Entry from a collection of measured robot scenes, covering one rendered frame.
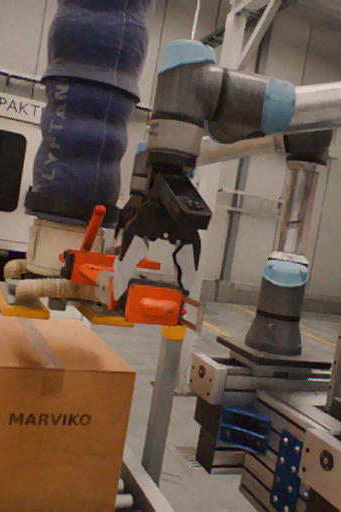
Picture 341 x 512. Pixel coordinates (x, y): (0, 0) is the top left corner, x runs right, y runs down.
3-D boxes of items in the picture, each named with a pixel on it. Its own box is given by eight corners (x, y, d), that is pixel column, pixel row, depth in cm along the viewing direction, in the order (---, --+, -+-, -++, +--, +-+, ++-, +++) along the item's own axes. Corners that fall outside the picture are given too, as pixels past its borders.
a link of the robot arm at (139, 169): (160, 142, 159) (133, 138, 161) (154, 178, 159) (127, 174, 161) (166, 147, 167) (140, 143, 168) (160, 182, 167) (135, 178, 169)
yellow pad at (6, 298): (-10, 288, 141) (-7, 269, 140) (28, 292, 144) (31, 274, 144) (1, 316, 109) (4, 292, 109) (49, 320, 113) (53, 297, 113)
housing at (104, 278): (92, 296, 89) (96, 269, 89) (130, 300, 92) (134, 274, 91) (103, 304, 83) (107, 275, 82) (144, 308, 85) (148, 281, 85)
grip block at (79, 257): (58, 276, 109) (63, 247, 109) (104, 282, 113) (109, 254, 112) (66, 282, 101) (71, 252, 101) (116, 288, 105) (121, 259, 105)
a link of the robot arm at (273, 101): (277, 94, 84) (209, 79, 82) (304, 74, 73) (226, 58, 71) (268, 144, 84) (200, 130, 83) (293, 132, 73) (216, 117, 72)
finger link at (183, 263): (187, 296, 82) (175, 238, 80) (204, 304, 76) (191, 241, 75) (169, 302, 81) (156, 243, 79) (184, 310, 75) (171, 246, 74)
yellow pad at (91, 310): (61, 296, 148) (64, 278, 148) (96, 300, 152) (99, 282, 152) (91, 324, 117) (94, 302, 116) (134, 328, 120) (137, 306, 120)
